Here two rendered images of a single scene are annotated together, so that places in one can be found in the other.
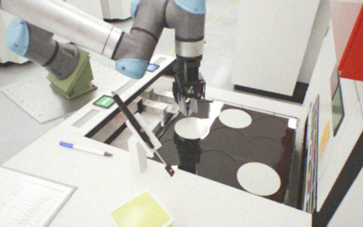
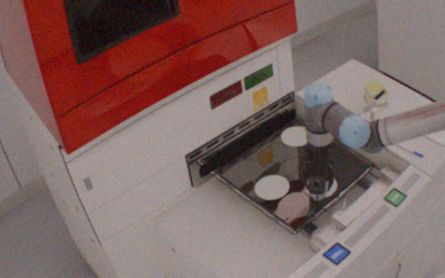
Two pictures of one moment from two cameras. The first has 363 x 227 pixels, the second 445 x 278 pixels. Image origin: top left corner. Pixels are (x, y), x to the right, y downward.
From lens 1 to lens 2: 1.75 m
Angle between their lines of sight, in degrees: 100
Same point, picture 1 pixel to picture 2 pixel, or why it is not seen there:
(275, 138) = (255, 158)
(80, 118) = (414, 183)
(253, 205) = not seen: hidden behind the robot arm
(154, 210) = (370, 86)
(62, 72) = not seen: outside the picture
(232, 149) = (298, 158)
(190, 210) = (352, 106)
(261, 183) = (296, 132)
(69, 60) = not seen: outside the picture
